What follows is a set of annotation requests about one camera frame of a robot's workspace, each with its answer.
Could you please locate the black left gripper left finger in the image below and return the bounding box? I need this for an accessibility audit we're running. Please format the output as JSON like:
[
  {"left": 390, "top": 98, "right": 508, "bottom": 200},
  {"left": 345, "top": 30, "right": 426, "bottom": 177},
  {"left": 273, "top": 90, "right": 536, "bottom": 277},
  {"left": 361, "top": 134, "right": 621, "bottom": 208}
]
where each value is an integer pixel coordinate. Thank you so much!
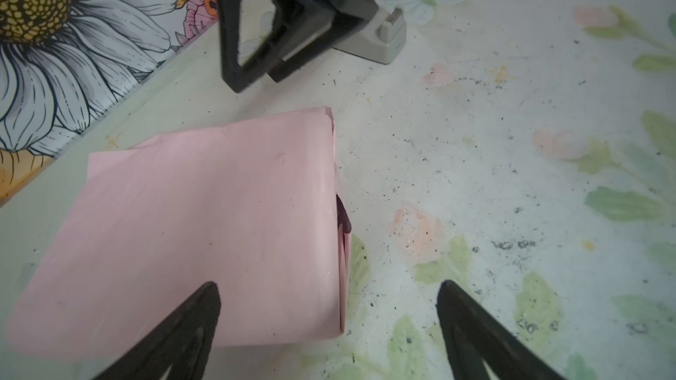
[{"left": 96, "top": 281, "right": 221, "bottom": 380}]

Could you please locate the purple wrapping paper sheet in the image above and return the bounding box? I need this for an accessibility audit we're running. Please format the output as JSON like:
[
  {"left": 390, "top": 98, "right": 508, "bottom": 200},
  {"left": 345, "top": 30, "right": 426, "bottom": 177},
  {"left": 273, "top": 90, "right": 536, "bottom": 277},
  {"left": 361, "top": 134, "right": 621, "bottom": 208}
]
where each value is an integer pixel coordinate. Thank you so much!
[{"left": 6, "top": 107, "right": 350, "bottom": 360}]

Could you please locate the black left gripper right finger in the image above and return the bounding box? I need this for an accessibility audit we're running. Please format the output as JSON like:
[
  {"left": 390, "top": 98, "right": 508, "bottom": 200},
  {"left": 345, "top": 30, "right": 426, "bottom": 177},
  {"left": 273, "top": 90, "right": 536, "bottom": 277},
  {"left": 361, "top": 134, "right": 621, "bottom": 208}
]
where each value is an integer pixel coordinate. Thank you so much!
[{"left": 437, "top": 280, "right": 562, "bottom": 379}]

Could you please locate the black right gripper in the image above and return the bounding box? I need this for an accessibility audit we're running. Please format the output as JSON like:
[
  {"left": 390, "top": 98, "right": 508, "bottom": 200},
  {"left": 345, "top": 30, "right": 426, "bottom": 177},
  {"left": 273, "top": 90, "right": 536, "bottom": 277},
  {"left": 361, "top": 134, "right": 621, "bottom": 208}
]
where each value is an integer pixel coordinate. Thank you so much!
[{"left": 215, "top": 0, "right": 378, "bottom": 93}]

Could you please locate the grey tape dispenser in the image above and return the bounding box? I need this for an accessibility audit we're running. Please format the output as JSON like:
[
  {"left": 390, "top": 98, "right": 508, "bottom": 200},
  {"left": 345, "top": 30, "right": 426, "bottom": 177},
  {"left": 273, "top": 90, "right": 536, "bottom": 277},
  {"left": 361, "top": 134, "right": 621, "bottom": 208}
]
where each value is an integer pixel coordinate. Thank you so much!
[{"left": 334, "top": 7, "right": 408, "bottom": 65}]

